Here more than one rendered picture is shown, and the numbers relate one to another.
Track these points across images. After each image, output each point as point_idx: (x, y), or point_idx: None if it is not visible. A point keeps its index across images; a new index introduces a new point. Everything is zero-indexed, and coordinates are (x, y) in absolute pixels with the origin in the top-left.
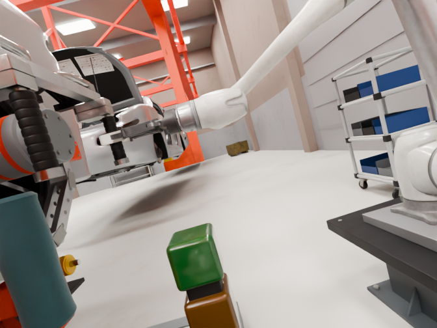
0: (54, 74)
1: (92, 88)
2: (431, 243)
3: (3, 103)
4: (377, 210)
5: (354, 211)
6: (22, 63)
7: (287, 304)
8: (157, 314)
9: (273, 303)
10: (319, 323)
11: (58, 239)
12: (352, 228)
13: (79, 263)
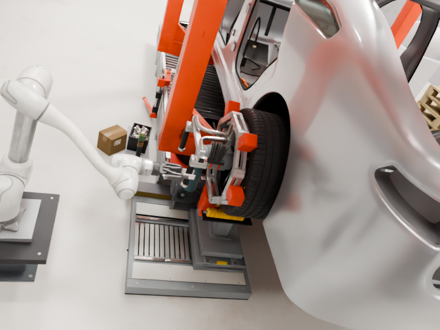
0: (195, 133)
1: (199, 152)
2: (40, 203)
3: (249, 157)
4: (19, 237)
5: (19, 258)
6: (186, 124)
7: (90, 293)
8: (192, 327)
9: (99, 297)
10: (80, 271)
11: (209, 198)
12: (44, 239)
13: (203, 211)
